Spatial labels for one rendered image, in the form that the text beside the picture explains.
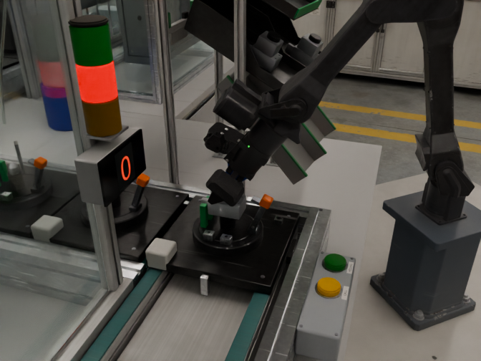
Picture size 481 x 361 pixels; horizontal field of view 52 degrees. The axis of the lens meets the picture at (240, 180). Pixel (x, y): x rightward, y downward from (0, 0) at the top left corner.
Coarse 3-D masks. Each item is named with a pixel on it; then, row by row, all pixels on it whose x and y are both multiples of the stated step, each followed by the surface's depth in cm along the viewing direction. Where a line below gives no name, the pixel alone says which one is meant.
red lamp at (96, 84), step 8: (112, 64) 66; (80, 72) 65; (88, 72) 64; (96, 72) 64; (104, 72) 65; (112, 72) 66; (80, 80) 65; (88, 80) 65; (96, 80) 65; (104, 80) 65; (112, 80) 67; (80, 88) 66; (88, 88) 65; (96, 88) 65; (104, 88) 66; (112, 88) 67; (88, 96) 66; (96, 96) 66; (104, 96) 66; (112, 96) 67
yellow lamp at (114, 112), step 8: (88, 104) 67; (96, 104) 67; (104, 104) 67; (112, 104) 68; (88, 112) 67; (96, 112) 67; (104, 112) 67; (112, 112) 68; (88, 120) 68; (96, 120) 68; (104, 120) 68; (112, 120) 69; (120, 120) 70; (88, 128) 69; (96, 128) 68; (104, 128) 68; (112, 128) 69; (120, 128) 70; (96, 136) 69; (104, 136) 69
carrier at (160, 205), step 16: (128, 192) 108; (144, 192) 112; (160, 192) 112; (176, 192) 112; (112, 208) 102; (128, 208) 102; (144, 208) 103; (160, 208) 106; (176, 208) 106; (128, 224) 100; (144, 224) 101; (160, 224) 101; (128, 240) 96; (144, 240) 96; (128, 256) 92; (144, 256) 94
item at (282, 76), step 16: (208, 0) 107; (224, 0) 113; (192, 16) 104; (208, 16) 102; (224, 16) 101; (256, 16) 111; (192, 32) 106; (208, 32) 104; (224, 32) 102; (256, 32) 113; (224, 48) 104; (256, 64) 102; (288, 64) 112; (272, 80) 102
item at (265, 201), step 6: (252, 198) 91; (258, 198) 92; (264, 198) 90; (270, 198) 91; (258, 204) 91; (264, 204) 91; (270, 204) 90; (258, 210) 92; (264, 210) 92; (258, 216) 93; (252, 222) 94; (258, 222) 93
